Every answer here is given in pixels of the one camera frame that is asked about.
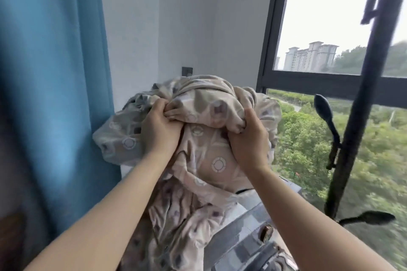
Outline person's left hand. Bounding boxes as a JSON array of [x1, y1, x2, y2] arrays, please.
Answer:
[[140, 95, 188, 158]]

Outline person's right hand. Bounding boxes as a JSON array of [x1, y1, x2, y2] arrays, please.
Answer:
[[228, 108, 271, 174]]

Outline beige patterned bed sheet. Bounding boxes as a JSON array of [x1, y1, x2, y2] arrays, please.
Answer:
[[92, 75, 282, 271]]

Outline person's left forearm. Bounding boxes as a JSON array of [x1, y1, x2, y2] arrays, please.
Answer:
[[24, 148, 180, 271]]

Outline person's right forearm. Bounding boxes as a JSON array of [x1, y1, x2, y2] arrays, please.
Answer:
[[244, 165, 392, 271]]

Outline grey appliance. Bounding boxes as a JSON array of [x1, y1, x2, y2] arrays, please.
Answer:
[[203, 175, 302, 271]]

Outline beige apartment buildings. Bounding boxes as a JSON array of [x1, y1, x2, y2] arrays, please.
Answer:
[[274, 41, 340, 73]]

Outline black open window sash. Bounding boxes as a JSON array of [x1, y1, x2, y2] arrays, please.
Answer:
[[324, 0, 407, 219]]

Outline blue curtain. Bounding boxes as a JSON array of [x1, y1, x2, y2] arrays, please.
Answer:
[[0, 0, 122, 250]]

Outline green trees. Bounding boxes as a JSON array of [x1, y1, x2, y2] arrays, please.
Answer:
[[268, 42, 407, 271]]

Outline black window handle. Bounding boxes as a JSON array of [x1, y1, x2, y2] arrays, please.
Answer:
[[338, 211, 397, 227], [314, 94, 343, 170]]

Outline black window frame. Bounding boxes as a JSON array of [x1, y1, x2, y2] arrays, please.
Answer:
[[256, 0, 407, 109]]

